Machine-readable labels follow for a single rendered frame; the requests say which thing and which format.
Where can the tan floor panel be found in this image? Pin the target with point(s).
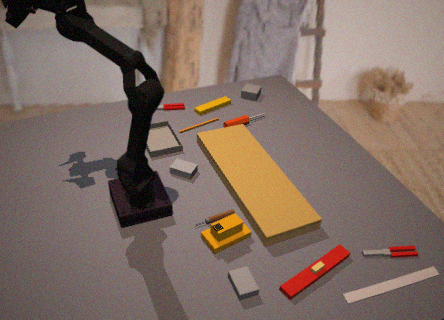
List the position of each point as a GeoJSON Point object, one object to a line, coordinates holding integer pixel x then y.
{"type": "Point", "coordinates": [275, 209]}

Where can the brown awl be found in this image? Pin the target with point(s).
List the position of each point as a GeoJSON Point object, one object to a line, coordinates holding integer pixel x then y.
{"type": "Point", "coordinates": [217, 216]}

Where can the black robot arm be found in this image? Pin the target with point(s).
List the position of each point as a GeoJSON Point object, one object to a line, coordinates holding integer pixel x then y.
{"type": "Point", "coordinates": [133, 170]}

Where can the red long flat bar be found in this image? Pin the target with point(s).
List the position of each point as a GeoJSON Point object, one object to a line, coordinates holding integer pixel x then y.
{"type": "Point", "coordinates": [314, 272]}

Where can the beige flat strip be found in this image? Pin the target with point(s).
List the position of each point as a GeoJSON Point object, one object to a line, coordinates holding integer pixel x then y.
{"type": "Point", "coordinates": [389, 285]}

